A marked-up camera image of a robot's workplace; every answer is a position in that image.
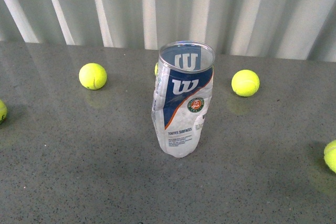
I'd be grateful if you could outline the yellow tennis ball far left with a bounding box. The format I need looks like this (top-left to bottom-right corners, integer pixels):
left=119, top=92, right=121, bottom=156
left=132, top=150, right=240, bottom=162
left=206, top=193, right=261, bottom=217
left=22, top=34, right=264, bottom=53
left=79, top=63, right=107, bottom=90

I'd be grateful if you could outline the tennis ball with Wilson logo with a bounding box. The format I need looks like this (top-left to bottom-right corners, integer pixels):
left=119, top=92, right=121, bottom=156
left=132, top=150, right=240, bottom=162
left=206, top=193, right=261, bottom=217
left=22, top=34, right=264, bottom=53
left=323, top=140, right=336, bottom=173

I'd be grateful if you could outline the leftmost yellow tennis ball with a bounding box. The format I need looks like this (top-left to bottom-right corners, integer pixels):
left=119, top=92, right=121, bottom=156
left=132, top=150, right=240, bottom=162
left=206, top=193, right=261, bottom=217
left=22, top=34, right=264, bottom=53
left=0, top=100, right=7, bottom=124

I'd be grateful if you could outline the plain yellow tennis ball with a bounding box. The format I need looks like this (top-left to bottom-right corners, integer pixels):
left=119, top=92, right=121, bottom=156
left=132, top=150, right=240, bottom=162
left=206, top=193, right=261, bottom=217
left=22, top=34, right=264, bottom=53
left=231, top=69, right=260, bottom=97

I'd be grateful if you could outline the white pleated curtain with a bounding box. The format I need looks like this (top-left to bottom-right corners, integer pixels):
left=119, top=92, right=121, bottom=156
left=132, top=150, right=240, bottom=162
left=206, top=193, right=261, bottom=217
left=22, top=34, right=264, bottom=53
left=1, top=0, right=335, bottom=61

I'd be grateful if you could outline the clear Wilson tennis ball can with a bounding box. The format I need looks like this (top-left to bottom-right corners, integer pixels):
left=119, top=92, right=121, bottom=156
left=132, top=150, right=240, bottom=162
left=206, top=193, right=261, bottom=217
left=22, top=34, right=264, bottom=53
left=151, top=41, right=215, bottom=158

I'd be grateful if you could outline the yellow tennis ball dark logo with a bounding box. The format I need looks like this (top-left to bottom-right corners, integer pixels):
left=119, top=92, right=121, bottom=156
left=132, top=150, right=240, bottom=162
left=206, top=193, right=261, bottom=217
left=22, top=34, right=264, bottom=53
left=154, top=62, right=158, bottom=76

